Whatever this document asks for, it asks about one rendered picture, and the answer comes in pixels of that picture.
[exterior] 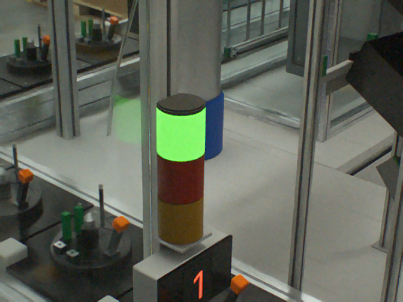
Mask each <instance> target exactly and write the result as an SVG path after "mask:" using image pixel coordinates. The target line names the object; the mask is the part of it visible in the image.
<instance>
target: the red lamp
mask: <svg viewBox="0 0 403 302"><path fill-rule="evenodd" d="M204 161H205V152H204V154H203V156H201V157H199V158H197V159H194V160H192V161H171V160H168V159H165V158H162V157H161V156H160V155H159V154H158V152H157V194H158V196H159V197H160V198H161V199H162V200H164V201H166V202H169V203H173V204H188V203H193V202H195V201H197V200H199V199H200V198H201V197H203V196H204Z"/></svg>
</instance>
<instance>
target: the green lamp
mask: <svg viewBox="0 0 403 302"><path fill-rule="evenodd" d="M205 129H206V108H205V109H204V110H202V111H201V112H199V113H197V114H193V115H189V116H174V115H170V114H166V113H163V112H162V111H160V110H159V109H158V108H157V152H158V154H159V155H160V156H161V157H162V158H165V159H168V160H171V161H192V160H194V159H197V158H199V157H201V156H203V154H204V152H205Z"/></svg>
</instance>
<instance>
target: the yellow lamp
mask: <svg viewBox="0 0 403 302"><path fill-rule="evenodd" d="M157 221H158V236H159V237H160V238H161V239H162V240H164V241H166V242H168V243H172V244H190V243H193V242H195V241H197V240H198V239H200V238H201V236H203V222H204V196H203V197H201V198H200V199H199V200H197V201H195V202H193V203H188V204H173V203H169V202H166V201H164V200H162V199H161V198H160V197H159V196H158V194H157Z"/></svg>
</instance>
